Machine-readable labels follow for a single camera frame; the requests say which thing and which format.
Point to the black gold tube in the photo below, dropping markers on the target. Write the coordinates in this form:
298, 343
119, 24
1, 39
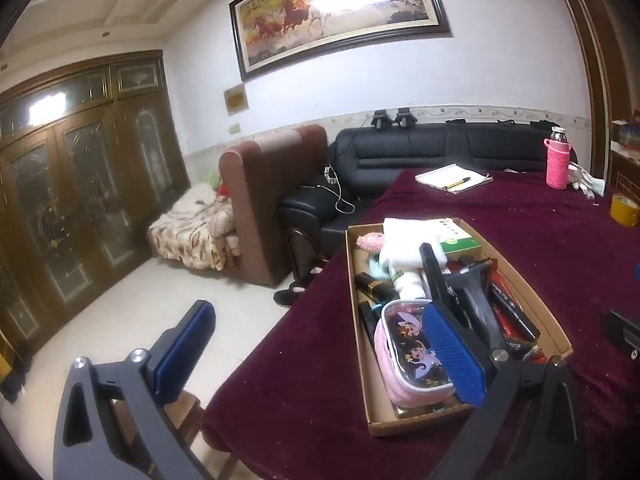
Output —
375, 285

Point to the wooden glass cabinet doors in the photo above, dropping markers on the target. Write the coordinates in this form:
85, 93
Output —
80, 185

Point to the white notebook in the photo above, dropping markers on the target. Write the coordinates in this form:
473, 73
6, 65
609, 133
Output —
440, 175

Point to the white medicine bottle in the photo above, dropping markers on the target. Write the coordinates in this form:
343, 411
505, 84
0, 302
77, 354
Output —
407, 285

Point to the pink bear plush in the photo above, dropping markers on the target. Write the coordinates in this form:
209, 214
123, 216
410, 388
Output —
370, 242

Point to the framed horse painting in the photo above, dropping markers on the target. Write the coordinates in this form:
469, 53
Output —
340, 10

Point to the small wall plaque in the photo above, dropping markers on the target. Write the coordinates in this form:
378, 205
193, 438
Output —
236, 100

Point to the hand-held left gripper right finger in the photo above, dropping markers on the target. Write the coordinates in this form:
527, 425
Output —
452, 355

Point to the clear cartoon pouch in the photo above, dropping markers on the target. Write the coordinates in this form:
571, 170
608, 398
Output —
410, 355

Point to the yellow tape roll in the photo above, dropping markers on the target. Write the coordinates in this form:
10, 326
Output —
625, 210

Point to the wooden door frame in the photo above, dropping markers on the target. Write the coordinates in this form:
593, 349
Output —
590, 35

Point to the white charger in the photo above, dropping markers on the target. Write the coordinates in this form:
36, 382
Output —
329, 174

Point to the red snack packet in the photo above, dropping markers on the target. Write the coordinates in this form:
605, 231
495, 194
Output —
496, 276

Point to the floral blanket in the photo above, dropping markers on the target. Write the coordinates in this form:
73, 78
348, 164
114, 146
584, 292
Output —
190, 235

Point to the wooden sideboard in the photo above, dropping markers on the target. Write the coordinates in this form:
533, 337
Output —
625, 170

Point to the yellow black pen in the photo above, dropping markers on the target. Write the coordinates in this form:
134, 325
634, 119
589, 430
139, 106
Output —
457, 183

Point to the black device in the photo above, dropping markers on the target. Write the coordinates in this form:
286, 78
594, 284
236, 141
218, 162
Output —
405, 118
381, 120

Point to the pink sleeved bottle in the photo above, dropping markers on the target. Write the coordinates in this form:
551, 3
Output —
557, 165

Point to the white cloth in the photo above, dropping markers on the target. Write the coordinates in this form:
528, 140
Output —
587, 182

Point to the cardboard box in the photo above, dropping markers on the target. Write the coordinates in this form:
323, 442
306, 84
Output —
400, 422

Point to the teal tissue packet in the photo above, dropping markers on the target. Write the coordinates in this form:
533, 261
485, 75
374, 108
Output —
378, 267

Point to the brown armchair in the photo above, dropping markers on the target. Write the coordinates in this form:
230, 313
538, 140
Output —
265, 200

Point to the green white medicine box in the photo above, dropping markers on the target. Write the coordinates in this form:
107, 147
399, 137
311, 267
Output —
462, 245

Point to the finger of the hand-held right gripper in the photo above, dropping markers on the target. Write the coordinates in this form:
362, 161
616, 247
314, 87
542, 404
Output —
622, 332

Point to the black leather sofa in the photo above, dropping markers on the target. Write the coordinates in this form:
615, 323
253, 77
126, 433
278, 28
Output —
400, 150

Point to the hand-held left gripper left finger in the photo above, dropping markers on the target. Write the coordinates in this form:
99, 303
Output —
182, 345

